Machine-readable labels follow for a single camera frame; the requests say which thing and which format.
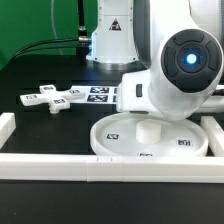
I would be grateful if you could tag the white left fence bar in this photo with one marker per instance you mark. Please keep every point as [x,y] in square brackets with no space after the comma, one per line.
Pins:
[7,127]

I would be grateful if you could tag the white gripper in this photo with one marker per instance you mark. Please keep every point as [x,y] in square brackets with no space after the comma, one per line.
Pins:
[132,93]

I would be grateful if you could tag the fiducial marker sheet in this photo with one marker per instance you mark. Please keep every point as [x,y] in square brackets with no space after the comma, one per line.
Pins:
[97,94]

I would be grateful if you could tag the white front fence bar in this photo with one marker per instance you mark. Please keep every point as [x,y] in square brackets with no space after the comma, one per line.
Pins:
[115,169]

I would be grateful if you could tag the white fence bar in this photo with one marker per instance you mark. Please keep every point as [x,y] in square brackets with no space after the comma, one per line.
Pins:
[215,135]
[115,169]
[7,127]

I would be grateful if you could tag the black vertical pole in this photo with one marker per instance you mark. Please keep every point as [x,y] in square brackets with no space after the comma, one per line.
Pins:
[81,18]

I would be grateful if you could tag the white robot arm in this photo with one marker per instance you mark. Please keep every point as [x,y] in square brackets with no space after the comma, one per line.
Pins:
[186,66]

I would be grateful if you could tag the white cross-shaped table base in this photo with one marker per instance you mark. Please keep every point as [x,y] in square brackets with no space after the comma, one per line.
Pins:
[57,100]

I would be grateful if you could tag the white round table top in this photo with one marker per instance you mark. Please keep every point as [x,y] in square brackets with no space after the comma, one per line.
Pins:
[131,134]

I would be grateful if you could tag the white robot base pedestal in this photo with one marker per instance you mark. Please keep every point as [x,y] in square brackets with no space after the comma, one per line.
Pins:
[112,42]

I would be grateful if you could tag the white right fence bar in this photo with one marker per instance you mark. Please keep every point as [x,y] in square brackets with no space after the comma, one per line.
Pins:
[215,135]

